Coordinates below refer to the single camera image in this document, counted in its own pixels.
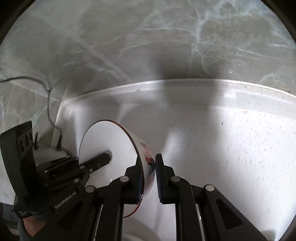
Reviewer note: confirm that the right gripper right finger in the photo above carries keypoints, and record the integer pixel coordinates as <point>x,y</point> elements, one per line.
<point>202,213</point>

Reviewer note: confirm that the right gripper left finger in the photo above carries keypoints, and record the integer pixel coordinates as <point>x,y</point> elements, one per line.
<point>97,215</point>

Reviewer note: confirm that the white bowl red pattern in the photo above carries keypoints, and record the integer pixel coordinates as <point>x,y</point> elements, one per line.
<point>124,147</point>

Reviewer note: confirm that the person's left hand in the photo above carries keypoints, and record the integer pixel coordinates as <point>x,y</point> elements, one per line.
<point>33,225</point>

